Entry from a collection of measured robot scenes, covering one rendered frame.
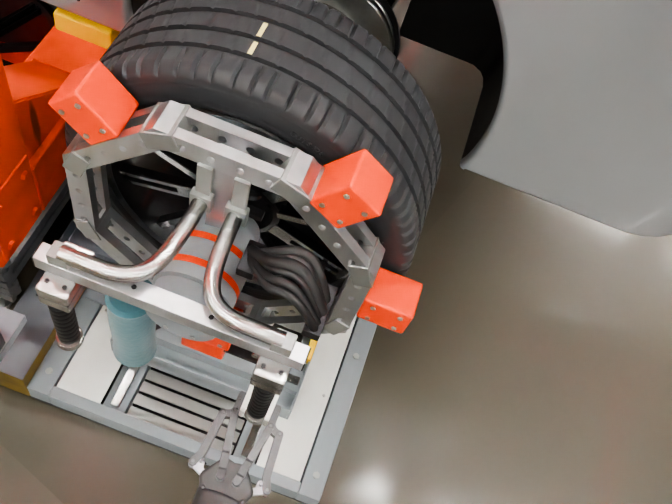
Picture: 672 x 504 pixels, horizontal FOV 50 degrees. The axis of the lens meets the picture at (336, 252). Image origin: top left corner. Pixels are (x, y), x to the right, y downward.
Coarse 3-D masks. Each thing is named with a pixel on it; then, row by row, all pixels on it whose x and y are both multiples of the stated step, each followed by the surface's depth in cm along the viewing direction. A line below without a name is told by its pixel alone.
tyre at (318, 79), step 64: (192, 0) 113; (256, 0) 111; (128, 64) 107; (192, 64) 103; (256, 64) 103; (320, 64) 106; (384, 64) 114; (320, 128) 103; (384, 128) 110; (384, 256) 124
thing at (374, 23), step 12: (324, 0) 146; (336, 0) 145; (348, 0) 144; (360, 0) 143; (372, 0) 145; (348, 12) 147; (360, 12) 146; (372, 12) 145; (384, 12) 146; (360, 24) 148; (372, 24) 147; (384, 24) 146; (384, 36) 149
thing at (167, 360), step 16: (304, 336) 196; (160, 352) 186; (176, 352) 187; (160, 368) 188; (176, 368) 184; (192, 368) 186; (208, 368) 186; (304, 368) 192; (208, 384) 186; (224, 384) 183; (240, 384) 186; (288, 384) 187; (288, 400) 187; (288, 416) 187
